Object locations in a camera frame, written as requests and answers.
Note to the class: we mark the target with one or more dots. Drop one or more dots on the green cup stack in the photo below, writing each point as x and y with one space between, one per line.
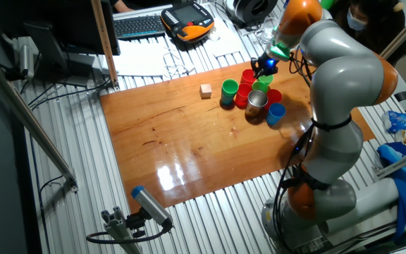
327 3

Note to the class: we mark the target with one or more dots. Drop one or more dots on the stainless steel cup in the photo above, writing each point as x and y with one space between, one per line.
256 104

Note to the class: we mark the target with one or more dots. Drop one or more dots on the varnished wooden board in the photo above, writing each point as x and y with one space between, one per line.
175 148

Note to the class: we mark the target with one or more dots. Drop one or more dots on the silver camera with blue end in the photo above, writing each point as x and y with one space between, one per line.
150 206

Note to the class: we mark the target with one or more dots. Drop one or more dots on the aluminium frame strut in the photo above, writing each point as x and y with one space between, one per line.
30 123

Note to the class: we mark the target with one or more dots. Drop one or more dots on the white roll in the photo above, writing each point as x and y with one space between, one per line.
365 204

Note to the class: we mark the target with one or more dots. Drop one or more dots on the blue tissue packet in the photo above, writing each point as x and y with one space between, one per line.
402 121

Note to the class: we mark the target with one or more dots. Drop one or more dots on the red plastic cup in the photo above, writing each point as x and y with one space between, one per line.
242 95
274 97
247 77

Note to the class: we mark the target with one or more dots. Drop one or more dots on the aluminium profile camera stand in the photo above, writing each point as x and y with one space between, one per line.
118 229

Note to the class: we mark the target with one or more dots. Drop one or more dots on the orange and black teach pendant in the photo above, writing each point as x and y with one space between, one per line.
189 21

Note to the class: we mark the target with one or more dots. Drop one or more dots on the white round device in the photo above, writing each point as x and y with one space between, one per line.
214 35

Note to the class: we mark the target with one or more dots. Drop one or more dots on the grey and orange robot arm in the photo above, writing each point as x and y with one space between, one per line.
347 77

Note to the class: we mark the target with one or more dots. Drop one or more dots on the wooden frame post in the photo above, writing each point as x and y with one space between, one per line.
104 42

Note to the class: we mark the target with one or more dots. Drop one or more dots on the masked person with dark hair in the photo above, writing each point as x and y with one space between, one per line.
368 28

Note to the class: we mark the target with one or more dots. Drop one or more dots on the person in dark sleeve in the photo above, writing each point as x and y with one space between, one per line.
120 6

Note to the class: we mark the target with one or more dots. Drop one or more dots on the silver cylinder device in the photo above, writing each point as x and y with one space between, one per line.
26 61

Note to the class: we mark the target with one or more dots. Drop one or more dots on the white blank paper sheet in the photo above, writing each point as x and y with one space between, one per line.
224 35

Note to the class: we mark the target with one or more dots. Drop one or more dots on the black computer monitor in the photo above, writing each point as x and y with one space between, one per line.
65 24

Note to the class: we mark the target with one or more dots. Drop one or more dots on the light wooden cube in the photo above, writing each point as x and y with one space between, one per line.
205 91

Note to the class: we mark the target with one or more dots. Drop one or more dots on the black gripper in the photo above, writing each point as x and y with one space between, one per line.
267 65

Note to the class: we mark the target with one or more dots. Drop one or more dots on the wooden frame beam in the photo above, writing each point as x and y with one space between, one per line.
405 30

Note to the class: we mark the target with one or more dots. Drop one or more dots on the black computer keyboard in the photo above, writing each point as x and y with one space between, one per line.
139 26

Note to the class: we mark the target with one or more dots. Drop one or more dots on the black filament spool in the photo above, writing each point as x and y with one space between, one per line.
249 10

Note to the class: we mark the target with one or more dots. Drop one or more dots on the clear drinking glass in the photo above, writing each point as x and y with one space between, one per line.
268 30

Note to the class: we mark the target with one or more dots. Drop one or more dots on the aluminium profile bar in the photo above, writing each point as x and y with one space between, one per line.
400 162

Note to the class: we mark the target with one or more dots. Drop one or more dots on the clear plastic bottle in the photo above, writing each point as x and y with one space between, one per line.
286 3

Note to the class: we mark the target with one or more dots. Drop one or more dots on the white printed paper sheet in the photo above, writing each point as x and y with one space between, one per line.
143 60

